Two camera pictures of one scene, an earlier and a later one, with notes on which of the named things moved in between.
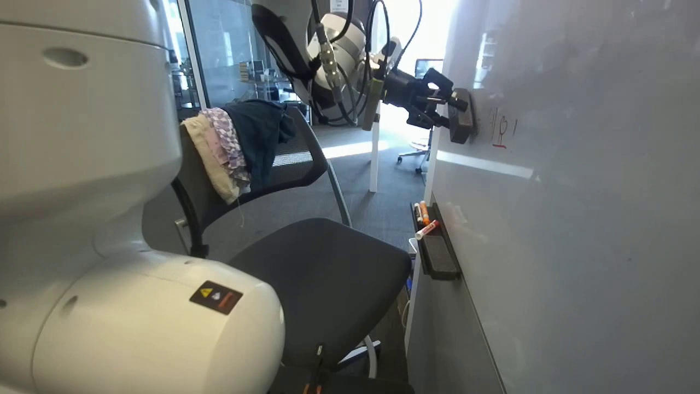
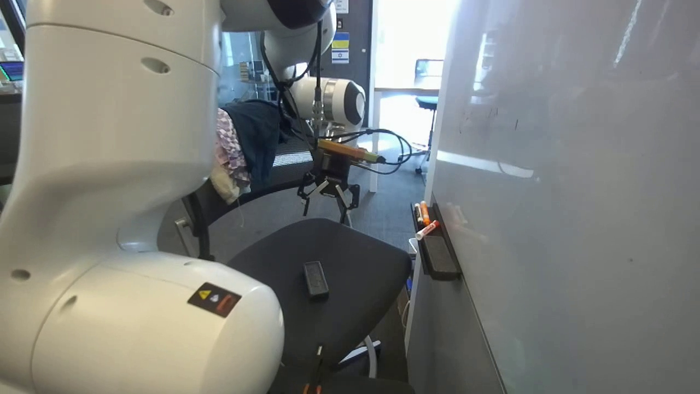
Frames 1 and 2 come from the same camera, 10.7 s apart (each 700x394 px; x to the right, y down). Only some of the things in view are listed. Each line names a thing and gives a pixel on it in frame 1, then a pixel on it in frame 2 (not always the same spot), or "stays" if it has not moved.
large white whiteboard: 573,208 stays
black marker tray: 439,250 stays
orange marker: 425,212 stays
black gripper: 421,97 → 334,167
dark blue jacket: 262,125 stays
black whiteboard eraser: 458,100 → 316,281
